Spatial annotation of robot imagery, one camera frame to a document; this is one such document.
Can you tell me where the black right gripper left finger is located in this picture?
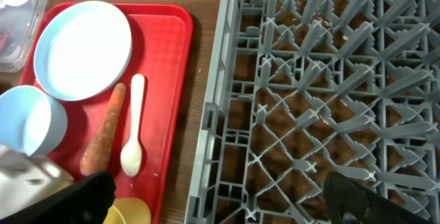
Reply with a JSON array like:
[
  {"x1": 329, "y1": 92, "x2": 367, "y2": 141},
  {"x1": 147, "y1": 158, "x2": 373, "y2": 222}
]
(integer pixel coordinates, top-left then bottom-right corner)
[{"x1": 1, "y1": 171, "x2": 116, "y2": 224}]

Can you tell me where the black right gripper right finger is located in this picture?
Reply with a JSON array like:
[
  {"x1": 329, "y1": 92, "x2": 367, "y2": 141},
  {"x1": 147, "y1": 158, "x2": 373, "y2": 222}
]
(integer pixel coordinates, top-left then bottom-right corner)
[{"x1": 322, "y1": 172, "x2": 428, "y2": 224}]

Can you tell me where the yellow plastic cup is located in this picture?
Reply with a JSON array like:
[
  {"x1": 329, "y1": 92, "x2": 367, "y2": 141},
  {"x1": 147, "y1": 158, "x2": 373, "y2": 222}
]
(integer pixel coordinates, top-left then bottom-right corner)
[{"x1": 103, "y1": 197, "x2": 152, "y2": 224}]

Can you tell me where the orange carrot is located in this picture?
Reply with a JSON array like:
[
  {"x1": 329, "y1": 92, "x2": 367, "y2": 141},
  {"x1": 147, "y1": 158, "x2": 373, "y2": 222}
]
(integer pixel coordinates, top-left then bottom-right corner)
[{"x1": 80, "y1": 82, "x2": 127, "y2": 176}]

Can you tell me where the small light blue bowl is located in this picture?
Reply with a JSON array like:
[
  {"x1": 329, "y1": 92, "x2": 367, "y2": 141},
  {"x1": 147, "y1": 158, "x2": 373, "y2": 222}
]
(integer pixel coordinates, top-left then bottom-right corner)
[{"x1": 1, "y1": 85, "x2": 68, "y2": 156}]

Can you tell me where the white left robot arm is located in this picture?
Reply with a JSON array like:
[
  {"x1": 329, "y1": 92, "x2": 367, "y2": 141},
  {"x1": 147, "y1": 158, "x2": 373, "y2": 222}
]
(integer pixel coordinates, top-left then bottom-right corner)
[{"x1": 1, "y1": 145, "x2": 74, "y2": 218}]

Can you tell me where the grey dishwasher rack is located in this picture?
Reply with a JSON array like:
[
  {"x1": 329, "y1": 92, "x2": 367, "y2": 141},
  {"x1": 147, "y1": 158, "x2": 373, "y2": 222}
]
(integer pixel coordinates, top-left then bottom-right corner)
[{"x1": 185, "y1": 0, "x2": 439, "y2": 223}]

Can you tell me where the clear plastic waste bin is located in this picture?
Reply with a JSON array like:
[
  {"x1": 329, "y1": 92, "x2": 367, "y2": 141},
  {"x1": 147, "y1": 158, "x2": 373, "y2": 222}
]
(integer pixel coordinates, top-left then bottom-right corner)
[{"x1": 0, "y1": 0, "x2": 47, "y2": 73}]

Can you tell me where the white plastic spoon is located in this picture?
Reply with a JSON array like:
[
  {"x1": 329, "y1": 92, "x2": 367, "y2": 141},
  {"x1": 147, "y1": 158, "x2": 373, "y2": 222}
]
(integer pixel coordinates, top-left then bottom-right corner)
[{"x1": 120, "y1": 74, "x2": 145, "y2": 177}]

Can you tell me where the large light blue plate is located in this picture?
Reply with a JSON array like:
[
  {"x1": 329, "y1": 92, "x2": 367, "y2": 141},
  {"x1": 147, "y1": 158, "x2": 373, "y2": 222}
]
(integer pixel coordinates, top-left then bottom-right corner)
[{"x1": 34, "y1": 1, "x2": 133, "y2": 101}]

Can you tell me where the red plastic tray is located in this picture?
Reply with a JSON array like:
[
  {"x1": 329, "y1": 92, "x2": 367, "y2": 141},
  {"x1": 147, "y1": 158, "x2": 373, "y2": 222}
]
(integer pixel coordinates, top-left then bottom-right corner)
[{"x1": 20, "y1": 2, "x2": 193, "y2": 223}]

